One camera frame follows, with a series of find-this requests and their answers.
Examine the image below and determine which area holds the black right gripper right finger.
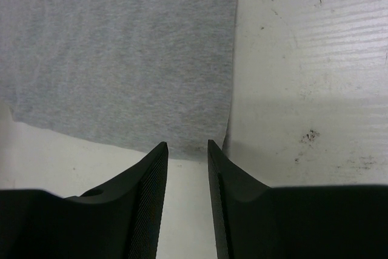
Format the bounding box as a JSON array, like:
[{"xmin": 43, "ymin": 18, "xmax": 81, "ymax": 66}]
[{"xmin": 207, "ymin": 140, "xmax": 387, "ymax": 258}]

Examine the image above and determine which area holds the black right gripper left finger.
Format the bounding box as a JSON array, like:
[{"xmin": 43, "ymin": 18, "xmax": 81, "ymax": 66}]
[{"xmin": 1, "ymin": 142, "xmax": 169, "ymax": 258}]

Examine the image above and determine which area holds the grey tank top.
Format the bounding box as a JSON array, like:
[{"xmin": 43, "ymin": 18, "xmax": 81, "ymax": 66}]
[{"xmin": 1, "ymin": 0, "xmax": 237, "ymax": 160}]

